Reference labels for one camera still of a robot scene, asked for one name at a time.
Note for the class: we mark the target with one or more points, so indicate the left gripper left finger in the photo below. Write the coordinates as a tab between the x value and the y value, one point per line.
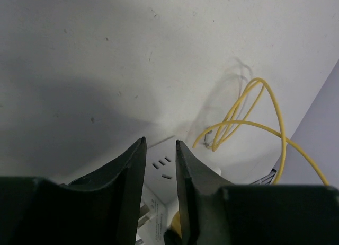
107	200

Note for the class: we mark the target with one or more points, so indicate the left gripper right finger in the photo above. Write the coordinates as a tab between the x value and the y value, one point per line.
201	202

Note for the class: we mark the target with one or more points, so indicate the white cube power socket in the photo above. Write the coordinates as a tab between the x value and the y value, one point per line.
159	222

